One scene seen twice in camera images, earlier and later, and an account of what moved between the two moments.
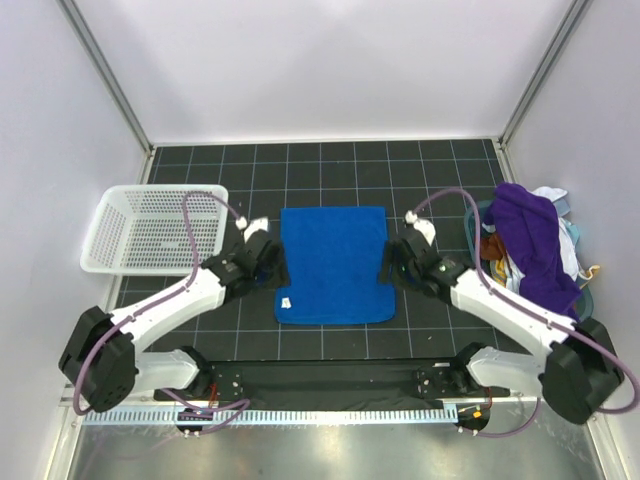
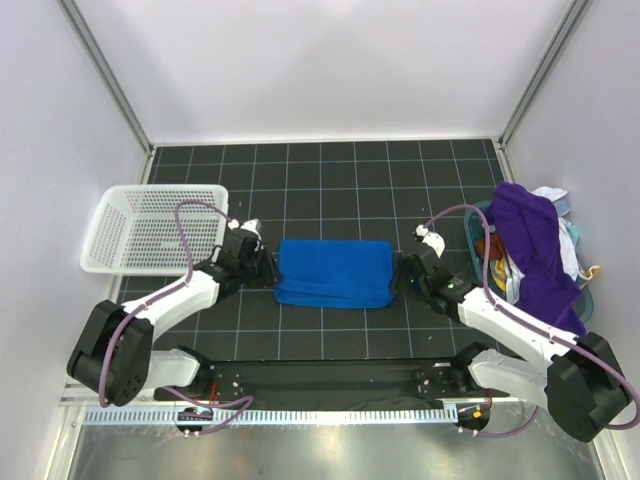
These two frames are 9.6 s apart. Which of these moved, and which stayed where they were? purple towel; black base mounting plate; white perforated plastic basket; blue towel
Moved: blue towel
Stayed: white perforated plastic basket; black base mounting plate; purple towel
